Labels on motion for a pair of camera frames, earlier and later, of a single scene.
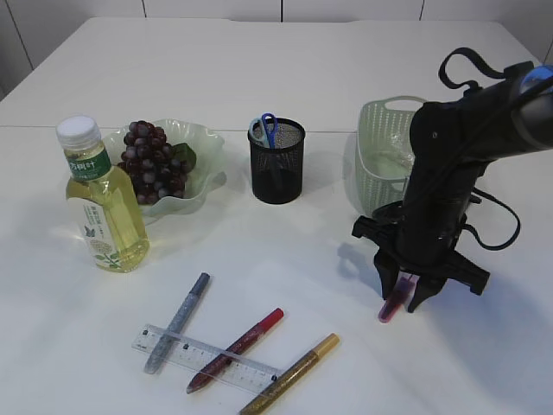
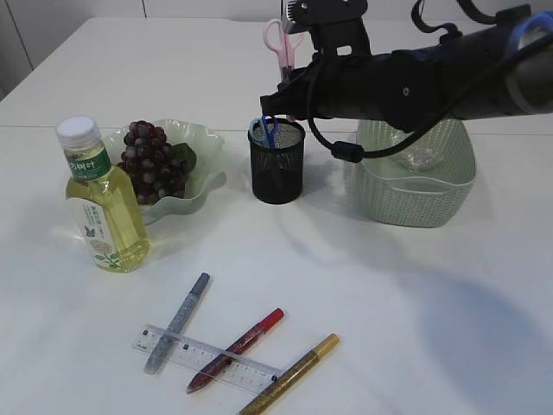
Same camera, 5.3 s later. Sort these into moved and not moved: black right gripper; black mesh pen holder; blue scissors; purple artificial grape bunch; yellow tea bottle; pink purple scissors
Moved: pink purple scissors; black right gripper
Not moved: purple artificial grape bunch; blue scissors; black mesh pen holder; yellow tea bottle
